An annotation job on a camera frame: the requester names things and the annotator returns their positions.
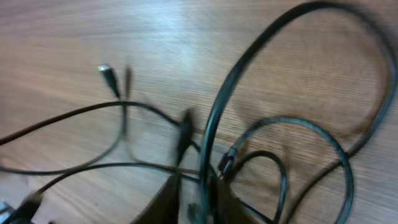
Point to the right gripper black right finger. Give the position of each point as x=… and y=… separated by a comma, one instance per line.
x=227, y=207

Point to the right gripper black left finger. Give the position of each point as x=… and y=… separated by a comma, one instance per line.
x=164, y=207

